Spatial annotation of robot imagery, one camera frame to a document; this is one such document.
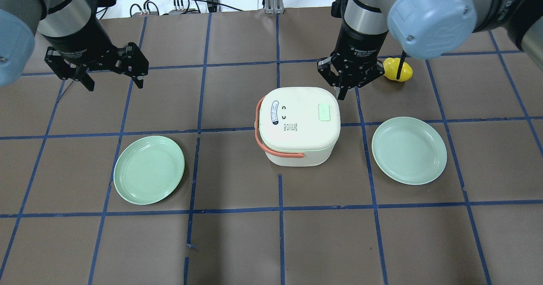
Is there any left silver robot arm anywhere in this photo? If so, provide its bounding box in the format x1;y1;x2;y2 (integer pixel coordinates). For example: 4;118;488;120
0;0;149;91

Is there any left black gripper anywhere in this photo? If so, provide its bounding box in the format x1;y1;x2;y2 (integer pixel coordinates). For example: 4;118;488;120
45;20;149;92

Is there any green plate near left arm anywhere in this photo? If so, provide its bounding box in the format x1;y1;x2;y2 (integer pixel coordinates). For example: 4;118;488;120
113;136;185;205

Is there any usb hub with cables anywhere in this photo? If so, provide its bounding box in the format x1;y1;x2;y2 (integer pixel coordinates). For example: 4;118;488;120
129;1;201;17

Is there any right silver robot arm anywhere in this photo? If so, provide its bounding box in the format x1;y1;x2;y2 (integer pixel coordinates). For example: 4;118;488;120
317;0;543;100

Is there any green plate near right arm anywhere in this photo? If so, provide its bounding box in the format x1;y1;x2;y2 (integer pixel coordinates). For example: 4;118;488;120
372;117;448;186

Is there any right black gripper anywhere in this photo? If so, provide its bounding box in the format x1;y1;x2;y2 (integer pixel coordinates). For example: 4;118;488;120
317;21;386;100

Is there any white rice cooker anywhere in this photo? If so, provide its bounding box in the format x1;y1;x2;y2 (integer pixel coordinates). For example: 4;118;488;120
255;87;341;167

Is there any yellow toy lemon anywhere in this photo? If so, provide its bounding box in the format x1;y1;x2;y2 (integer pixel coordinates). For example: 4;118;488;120
383;57;413;82

